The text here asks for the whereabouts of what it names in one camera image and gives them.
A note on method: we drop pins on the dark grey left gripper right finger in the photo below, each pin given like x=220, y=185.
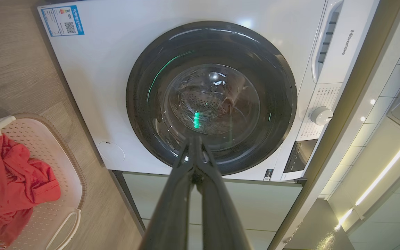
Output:
x=217, y=215

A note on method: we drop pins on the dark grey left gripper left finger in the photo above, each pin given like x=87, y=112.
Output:
x=172, y=208

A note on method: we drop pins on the white perforated laundry basket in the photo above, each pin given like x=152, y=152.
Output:
x=59, y=163

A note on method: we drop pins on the small dark sticker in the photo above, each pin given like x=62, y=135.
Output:
x=268, y=174

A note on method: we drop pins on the round white filter cover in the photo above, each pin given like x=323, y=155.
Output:
x=111, y=151

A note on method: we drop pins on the dark washing machine display panel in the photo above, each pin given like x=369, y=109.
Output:
x=300, y=154

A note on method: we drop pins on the round dark washing machine door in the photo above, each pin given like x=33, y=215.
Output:
x=151, y=104

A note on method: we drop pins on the white front-load washing machine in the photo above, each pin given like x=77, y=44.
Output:
x=109, y=86

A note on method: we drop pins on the white round control knob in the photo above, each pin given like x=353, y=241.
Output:
x=321, y=116

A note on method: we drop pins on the long LED light strip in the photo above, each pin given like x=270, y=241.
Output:
x=377, y=180

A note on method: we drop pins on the red garment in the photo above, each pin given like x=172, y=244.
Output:
x=9, y=180

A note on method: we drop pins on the blue energy label sticker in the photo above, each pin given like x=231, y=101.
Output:
x=63, y=20

